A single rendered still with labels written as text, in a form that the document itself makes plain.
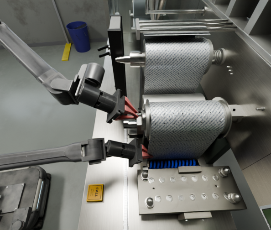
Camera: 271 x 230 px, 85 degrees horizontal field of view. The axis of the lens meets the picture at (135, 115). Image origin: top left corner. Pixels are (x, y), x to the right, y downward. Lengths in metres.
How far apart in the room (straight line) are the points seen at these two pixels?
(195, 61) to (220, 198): 0.53
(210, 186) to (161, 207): 0.22
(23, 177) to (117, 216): 1.21
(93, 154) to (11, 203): 1.30
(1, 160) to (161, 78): 0.60
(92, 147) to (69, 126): 1.69
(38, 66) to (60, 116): 1.86
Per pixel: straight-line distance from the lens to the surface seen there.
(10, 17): 4.21
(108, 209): 0.79
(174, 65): 0.61
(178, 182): 0.69
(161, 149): 0.60
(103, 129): 0.94
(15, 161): 0.58
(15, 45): 0.64
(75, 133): 2.11
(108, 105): 0.45
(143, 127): 0.50
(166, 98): 0.63
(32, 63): 0.56
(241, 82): 0.64
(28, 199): 1.71
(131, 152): 0.57
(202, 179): 0.72
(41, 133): 2.31
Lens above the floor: 1.67
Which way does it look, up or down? 52 degrees down
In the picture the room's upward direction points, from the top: straight up
